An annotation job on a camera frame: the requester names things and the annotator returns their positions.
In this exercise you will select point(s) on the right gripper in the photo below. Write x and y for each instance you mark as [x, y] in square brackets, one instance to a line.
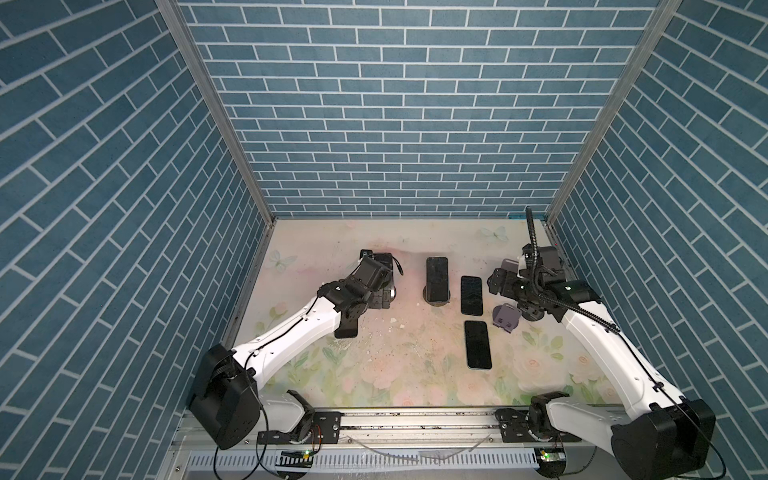
[505, 287]

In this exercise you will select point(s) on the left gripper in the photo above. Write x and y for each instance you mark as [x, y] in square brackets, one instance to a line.
[383, 297]

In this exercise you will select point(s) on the grey stand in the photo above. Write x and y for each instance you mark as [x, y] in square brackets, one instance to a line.
[511, 266]
[506, 317]

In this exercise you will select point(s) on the black phone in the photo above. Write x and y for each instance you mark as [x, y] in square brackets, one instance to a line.
[348, 326]
[471, 296]

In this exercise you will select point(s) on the teal-edged phone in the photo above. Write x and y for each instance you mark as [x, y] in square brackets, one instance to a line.
[437, 273]

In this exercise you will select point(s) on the teal phone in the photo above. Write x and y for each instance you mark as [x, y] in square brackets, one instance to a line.
[477, 345]

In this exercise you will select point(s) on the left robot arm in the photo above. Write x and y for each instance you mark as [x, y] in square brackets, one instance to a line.
[226, 397]

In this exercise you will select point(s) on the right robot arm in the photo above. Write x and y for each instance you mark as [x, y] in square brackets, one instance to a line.
[657, 433]

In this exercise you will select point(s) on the wooden round stand right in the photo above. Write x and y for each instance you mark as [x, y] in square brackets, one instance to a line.
[436, 298]

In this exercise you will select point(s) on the right controller board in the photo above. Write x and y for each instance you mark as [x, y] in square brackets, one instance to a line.
[551, 462]

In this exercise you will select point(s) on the controller board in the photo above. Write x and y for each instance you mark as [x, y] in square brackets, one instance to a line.
[551, 462]
[294, 465]

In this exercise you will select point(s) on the left controller board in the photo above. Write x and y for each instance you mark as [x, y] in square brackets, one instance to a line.
[294, 465]

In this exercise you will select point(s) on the right frame post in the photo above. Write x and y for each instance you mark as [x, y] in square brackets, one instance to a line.
[656, 26]

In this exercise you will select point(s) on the frame post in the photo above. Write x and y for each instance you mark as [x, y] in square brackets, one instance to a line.
[182, 36]
[656, 26]

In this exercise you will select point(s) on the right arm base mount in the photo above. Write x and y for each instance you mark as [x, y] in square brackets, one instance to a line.
[515, 427]

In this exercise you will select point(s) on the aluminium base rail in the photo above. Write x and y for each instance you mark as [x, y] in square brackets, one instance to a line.
[444, 427]

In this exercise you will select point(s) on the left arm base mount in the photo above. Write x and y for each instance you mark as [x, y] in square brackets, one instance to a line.
[324, 428]

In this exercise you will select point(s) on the left frame post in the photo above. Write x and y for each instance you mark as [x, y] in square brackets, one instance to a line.
[182, 36]

